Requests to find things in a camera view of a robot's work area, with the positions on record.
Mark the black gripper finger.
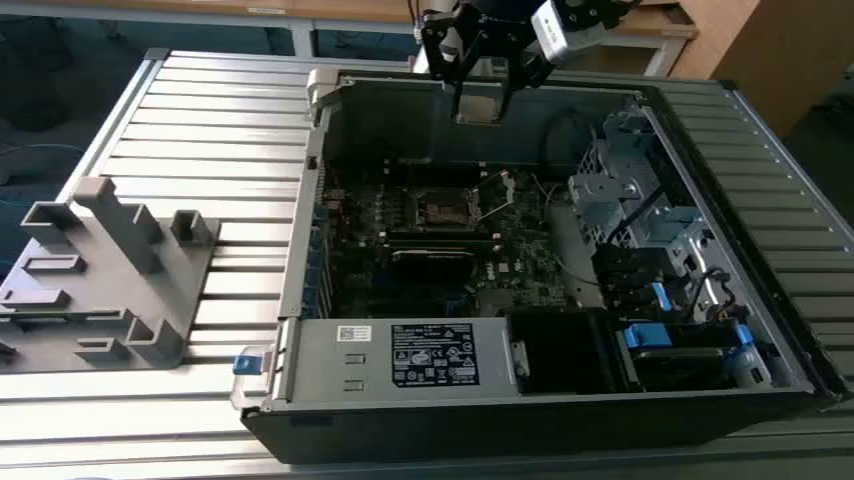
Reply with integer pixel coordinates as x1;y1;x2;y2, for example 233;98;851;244
420;7;479;123
498;34;555;125

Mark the silver square CPU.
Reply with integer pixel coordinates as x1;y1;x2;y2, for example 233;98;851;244
455;94;507;126

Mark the metal CPU socket cover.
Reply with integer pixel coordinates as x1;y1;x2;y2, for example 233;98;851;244
470;169;520;214

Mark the thin wire locking lever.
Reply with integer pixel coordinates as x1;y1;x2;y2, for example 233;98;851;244
476;198;516;221

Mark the black CPU socket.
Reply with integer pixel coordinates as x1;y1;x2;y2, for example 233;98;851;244
411;185;487;232

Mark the black RAM slot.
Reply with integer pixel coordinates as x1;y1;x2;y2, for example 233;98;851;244
386;239;494;252
387;228;492;241

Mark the grey case release latch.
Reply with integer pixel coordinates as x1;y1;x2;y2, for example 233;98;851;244
304;68;347;123

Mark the silver metal drive cage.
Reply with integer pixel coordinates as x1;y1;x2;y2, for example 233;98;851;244
566;110;662;251

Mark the wooden desk with white legs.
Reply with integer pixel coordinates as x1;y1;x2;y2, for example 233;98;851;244
603;0;700;77

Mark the green motherboard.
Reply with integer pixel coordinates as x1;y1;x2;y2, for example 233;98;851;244
320;164;583;321

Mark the black graphics card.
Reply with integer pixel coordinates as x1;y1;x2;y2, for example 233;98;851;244
390;248;479;297

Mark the grey chipset heatsink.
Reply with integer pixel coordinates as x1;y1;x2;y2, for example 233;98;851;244
475;288;516;320

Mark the brown wooden cabinet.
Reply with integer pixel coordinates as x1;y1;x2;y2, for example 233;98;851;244
670;0;854;139

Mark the long wooden desk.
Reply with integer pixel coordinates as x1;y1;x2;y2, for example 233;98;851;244
0;0;428;59

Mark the blue disk carrier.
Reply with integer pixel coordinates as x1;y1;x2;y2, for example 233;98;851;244
618;322;674;350

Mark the silver power supply unit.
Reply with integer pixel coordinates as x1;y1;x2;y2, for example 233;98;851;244
283;315;520;402

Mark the black disk drive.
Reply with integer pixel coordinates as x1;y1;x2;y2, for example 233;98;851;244
630;347;730;392

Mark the blue plastic bay latch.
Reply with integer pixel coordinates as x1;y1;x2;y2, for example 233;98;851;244
728;323;760;375

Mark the grey plastic parts rack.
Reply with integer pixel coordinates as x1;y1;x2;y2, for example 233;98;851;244
0;175;224;375

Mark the black open PC case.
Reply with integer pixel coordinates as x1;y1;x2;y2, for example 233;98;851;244
237;68;854;466

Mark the green RAM stick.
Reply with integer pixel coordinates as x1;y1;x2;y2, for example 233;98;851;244
9;309;125;327

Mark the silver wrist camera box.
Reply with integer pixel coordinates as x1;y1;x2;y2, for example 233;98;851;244
530;0;628;64

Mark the black curved cable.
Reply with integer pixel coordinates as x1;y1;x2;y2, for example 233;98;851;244
542;106;600;177

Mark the pale metal bay bracket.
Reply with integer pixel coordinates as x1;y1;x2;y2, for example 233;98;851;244
643;204;719;251

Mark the black power cable bundle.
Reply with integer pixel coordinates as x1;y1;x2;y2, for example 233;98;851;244
591;243;679;314

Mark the coloured wire bundle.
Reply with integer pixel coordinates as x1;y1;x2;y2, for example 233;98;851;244
704;299;754;325

